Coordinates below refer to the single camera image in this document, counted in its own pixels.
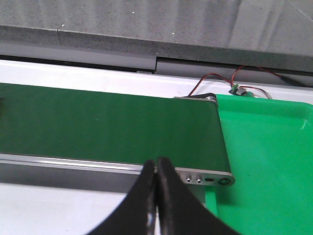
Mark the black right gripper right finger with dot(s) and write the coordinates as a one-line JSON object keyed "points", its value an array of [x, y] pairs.
{"points": [[180, 212]]}

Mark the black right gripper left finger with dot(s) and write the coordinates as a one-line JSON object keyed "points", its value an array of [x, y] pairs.
{"points": [[136, 214]]}

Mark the green conveyor belt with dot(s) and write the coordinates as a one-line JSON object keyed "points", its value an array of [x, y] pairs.
{"points": [[122, 128]]}

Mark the bright green plastic tray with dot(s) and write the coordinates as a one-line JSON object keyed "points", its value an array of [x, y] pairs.
{"points": [[270, 149]]}

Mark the small green circuit board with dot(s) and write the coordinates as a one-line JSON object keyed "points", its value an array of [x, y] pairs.
{"points": [[240, 91]]}

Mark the grey stone counter slab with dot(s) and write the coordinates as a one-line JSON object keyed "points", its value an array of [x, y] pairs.
{"points": [[270, 33]]}

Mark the aluminium conveyor frame rail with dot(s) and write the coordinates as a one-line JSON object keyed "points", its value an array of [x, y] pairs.
{"points": [[68, 173]]}

